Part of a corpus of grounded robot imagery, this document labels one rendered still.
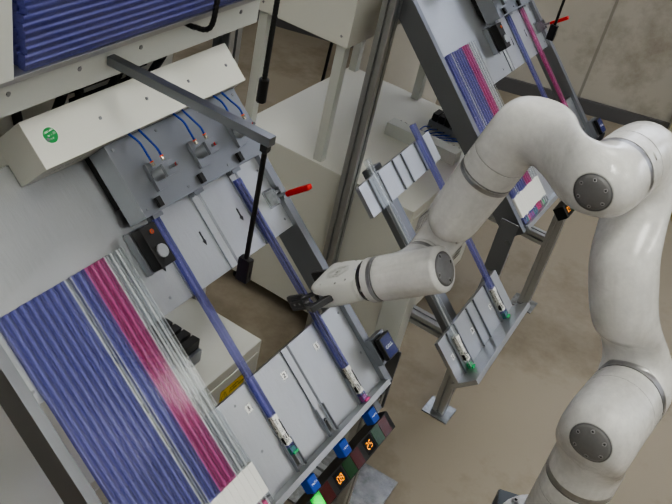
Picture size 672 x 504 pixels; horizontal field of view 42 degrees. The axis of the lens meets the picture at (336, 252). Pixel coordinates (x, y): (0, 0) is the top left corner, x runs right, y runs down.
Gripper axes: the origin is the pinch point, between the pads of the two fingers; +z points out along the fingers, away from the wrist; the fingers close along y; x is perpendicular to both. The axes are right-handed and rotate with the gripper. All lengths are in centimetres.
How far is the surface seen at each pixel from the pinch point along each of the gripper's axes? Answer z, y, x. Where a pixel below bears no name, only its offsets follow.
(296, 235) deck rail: 3.9, -8.7, -8.3
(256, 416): 0.4, 25.5, 10.6
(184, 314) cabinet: 41.7, -4.4, 3.3
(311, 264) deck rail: 3.2, -8.2, -1.7
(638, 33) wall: 30, -350, 50
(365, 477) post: 47, -38, 80
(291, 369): 0.2, 12.9, 9.5
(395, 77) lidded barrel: 115, -247, 12
